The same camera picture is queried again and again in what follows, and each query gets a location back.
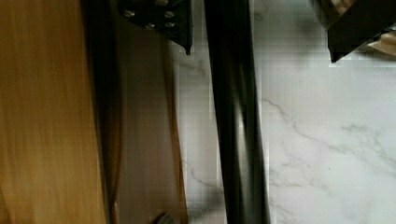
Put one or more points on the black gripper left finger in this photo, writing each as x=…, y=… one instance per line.
x=169, y=18

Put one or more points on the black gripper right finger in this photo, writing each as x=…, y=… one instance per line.
x=365, y=23

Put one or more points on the black metal drawer handle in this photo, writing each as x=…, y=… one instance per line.
x=229, y=36

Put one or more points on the wooden drawer cabinet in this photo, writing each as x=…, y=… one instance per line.
x=88, y=127

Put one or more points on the wooden cutting board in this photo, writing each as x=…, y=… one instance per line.
x=329, y=11

